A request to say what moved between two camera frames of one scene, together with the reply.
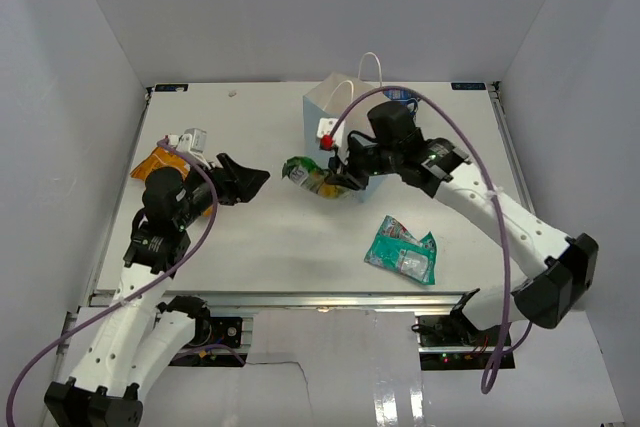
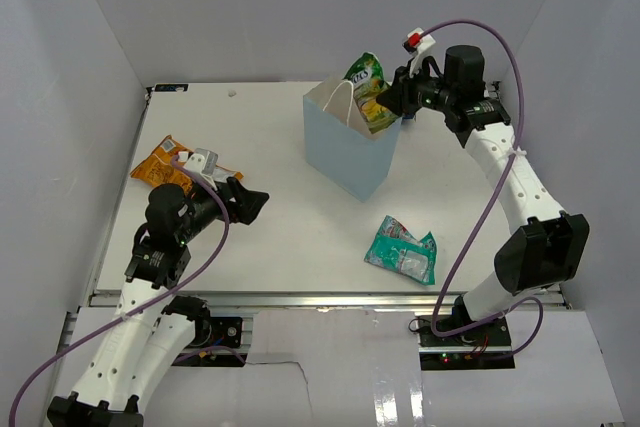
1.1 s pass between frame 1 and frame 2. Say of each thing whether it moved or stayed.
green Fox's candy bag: moved
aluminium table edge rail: stayed
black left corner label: stayed
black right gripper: moved
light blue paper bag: stayed
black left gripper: moved
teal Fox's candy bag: stayed
